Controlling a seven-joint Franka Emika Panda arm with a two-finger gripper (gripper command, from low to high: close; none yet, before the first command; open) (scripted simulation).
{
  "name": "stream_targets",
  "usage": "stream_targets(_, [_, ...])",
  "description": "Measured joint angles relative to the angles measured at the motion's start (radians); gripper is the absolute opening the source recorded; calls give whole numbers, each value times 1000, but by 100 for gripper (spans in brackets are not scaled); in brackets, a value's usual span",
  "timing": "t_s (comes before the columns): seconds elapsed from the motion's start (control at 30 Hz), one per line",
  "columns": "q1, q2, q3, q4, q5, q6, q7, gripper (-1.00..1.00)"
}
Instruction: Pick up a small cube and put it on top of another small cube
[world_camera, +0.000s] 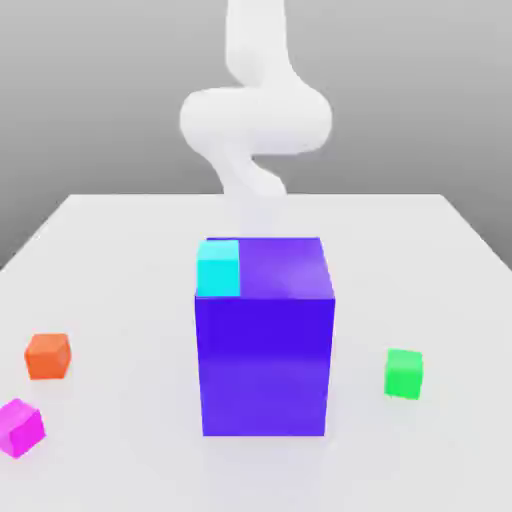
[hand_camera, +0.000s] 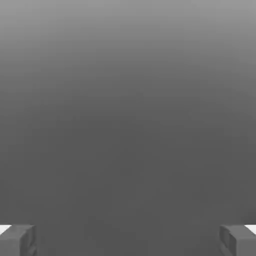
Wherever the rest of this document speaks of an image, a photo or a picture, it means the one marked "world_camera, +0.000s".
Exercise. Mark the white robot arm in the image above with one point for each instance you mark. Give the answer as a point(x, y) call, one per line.
point(256, 116)

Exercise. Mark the small cyan cube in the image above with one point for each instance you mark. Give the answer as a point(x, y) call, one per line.
point(218, 272)

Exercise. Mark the small green cube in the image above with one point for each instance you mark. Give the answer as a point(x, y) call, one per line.
point(403, 376)

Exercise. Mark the small orange cube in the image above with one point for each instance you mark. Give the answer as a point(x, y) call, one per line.
point(47, 358)

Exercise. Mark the small magenta cube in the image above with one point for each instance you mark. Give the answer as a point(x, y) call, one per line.
point(20, 430)

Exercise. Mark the large purple box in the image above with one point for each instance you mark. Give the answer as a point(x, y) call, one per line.
point(264, 360)

